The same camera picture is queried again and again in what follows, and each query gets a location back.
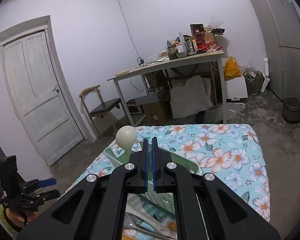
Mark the metal utensil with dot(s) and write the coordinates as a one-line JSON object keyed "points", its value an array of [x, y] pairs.
{"points": [[130, 224]]}

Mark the white panelled door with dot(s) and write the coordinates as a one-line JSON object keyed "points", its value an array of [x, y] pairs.
{"points": [[37, 97]]}

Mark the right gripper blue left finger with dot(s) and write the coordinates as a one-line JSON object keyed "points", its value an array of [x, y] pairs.
{"points": [[138, 182]]}

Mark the red drink bottle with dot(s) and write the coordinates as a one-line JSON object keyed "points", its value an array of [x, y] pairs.
{"points": [[200, 42]]}

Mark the person's left hand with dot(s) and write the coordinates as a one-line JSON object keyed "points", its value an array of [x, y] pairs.
{"points": [[16, 219]]}

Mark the white-legged wooden desk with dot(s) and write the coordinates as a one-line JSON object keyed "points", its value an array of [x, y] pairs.
{"points": [[215, 56]]}

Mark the small dark trash bin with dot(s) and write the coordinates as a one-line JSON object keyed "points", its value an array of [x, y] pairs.
{"points": [[291, 110]]}

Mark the green perforated utensil holder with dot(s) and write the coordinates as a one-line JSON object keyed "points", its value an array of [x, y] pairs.
{"points": [[164, 200]]}

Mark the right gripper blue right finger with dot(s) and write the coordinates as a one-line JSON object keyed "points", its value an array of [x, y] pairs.
{"points": [[162, 166]]}

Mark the dark green bag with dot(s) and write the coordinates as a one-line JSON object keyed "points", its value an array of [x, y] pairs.
{"points": [[254, 81]]}

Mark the cardboard box under desk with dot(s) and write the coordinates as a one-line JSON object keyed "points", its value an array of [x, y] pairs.
{"points": [[157, 113]]}

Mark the white box on floor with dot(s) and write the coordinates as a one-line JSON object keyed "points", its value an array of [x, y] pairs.
{"points": [[236, 89]]}

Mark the cream white ladle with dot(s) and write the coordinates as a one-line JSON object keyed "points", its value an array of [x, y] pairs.
{"points": [[125, 139]]}

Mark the silver grey refrigerator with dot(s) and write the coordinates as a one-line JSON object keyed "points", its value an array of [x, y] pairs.
{"points": [[280, 26]]}

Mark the wooden chair black seat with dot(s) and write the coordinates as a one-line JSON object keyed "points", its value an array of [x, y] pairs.
{"points": [[102, 110]]}

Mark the white spoon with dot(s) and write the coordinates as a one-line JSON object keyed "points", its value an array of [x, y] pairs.
{"points": [[135, 207]]}

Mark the yellow plastic bag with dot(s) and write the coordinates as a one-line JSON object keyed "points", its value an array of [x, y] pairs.
{"points": [[231, 69]]}

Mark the grey white sack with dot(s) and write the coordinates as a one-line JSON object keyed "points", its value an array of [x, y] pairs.
{"points": [[190, 96]]}

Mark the green jar on desk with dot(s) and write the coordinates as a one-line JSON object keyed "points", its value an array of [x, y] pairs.
{"points": [[172, 53]]}

